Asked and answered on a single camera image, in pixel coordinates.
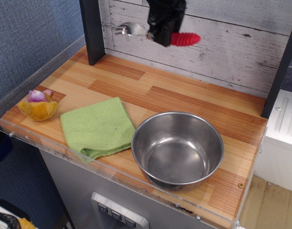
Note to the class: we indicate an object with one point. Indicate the dark right frame post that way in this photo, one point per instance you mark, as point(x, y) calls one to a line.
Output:
point(277, 83)

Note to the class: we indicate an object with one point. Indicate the red handled metal fork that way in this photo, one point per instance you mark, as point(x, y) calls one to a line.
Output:
point(177, 39)

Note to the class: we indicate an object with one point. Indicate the orange plush toy with flower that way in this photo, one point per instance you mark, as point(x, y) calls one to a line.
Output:
point(38, 105)

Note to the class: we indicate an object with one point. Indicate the grey toy fridge body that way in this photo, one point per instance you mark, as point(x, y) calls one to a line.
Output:
point(76, 184)

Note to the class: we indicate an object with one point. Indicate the dark frame post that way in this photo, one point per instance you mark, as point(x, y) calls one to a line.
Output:
point(277, 83)
point(92, 28)

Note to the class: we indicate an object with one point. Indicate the clear acrylic guard rail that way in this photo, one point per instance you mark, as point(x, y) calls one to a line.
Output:
point(145, 88)

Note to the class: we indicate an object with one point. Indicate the stainless steel pot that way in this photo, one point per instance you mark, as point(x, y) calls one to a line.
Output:
point(177, 151)

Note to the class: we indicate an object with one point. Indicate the orange plush in basket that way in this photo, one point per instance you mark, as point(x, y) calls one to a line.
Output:
point(25, 224)

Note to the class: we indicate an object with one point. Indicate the silver dispenser button panel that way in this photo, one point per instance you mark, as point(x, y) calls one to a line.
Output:
point(103, 205)

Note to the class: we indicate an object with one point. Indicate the green folded cloth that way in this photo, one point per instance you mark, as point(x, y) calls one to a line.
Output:
point(97, 130)

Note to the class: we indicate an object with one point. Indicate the dark left frame post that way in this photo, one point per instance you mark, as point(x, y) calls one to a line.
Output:
point(92, 28)

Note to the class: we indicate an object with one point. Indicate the white side cabinet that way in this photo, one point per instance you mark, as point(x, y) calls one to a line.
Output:
point(274, 160)

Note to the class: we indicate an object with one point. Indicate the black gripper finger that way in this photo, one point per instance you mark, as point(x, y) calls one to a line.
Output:
point(162, 29)
point(178, 14)

